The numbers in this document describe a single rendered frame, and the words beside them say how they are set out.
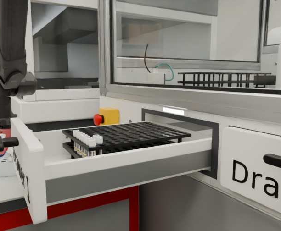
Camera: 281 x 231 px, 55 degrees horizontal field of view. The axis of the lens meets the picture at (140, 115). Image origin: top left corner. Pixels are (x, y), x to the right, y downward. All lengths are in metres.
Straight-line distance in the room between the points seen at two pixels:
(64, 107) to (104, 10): 0.55
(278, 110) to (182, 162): 0.19
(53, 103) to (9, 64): 0.67
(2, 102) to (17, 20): 0.24
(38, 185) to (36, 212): 0.04
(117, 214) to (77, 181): 0.37
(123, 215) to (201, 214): 0.25
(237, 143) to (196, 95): 0.14
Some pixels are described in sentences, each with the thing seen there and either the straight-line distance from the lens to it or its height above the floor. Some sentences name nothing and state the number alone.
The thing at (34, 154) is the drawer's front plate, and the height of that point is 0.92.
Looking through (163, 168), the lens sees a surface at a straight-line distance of 0.49.
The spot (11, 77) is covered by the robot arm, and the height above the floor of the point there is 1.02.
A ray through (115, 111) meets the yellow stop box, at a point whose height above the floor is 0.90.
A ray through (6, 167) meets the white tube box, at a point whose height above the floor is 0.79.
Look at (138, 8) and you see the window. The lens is 0.83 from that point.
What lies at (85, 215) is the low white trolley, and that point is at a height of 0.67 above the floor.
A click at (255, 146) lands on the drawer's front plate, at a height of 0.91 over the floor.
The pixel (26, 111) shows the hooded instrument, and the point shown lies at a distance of 1.32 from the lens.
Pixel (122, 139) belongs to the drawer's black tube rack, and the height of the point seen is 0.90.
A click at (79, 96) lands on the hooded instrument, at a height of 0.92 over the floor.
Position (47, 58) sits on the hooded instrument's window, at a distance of 1.35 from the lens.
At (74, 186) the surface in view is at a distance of 0.42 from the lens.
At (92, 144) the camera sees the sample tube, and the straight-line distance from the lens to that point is 0.46.
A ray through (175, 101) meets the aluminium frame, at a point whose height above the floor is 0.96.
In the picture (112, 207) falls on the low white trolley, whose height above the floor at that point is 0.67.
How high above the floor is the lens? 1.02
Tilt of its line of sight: 8 degrees down
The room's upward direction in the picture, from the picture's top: straight up
